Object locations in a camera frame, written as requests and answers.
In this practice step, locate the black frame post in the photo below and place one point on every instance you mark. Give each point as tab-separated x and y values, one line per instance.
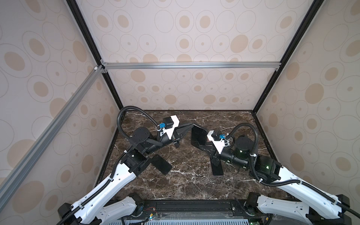
304	25
82	25

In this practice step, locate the black frame post left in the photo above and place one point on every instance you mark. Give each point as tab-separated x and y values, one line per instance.
82	25

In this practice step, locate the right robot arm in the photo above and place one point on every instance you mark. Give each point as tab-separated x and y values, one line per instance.
312	206

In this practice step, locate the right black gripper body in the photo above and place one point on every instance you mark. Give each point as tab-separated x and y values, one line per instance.
225	156

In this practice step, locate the black phone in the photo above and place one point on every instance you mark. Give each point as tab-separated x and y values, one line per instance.
161	164
198	136

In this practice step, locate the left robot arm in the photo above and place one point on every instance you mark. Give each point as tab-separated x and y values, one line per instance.
118	174

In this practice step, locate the horizontal aluminium rail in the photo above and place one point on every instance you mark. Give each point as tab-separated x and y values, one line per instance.
193	65

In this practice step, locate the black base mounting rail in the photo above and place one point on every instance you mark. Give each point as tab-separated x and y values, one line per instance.
195	212

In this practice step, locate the black frame post right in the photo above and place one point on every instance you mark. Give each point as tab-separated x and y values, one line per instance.
304	25

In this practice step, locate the diagonal aluminium rail left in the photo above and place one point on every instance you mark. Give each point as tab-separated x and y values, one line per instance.
26	164

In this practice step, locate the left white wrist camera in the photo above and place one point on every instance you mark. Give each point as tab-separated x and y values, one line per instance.
168	126

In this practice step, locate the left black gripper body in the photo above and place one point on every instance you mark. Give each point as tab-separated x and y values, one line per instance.
165	141

